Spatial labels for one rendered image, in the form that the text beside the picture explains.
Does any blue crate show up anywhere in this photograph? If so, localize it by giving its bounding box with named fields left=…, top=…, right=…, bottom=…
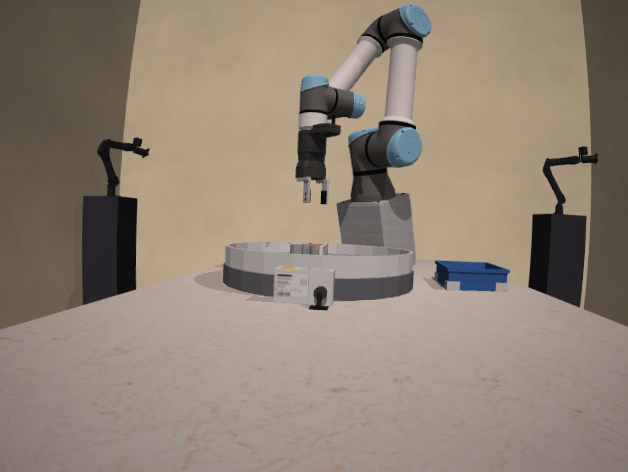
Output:
left=434, top=260, right=510, bottom=292

